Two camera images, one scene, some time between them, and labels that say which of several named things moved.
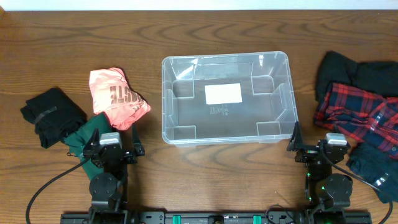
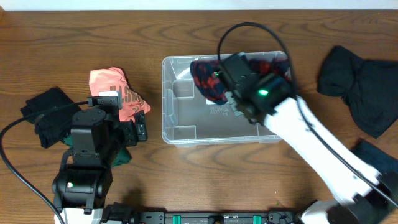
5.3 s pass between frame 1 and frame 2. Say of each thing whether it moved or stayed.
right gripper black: moved
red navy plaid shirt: moved
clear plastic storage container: stayed
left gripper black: moved
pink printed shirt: stayed
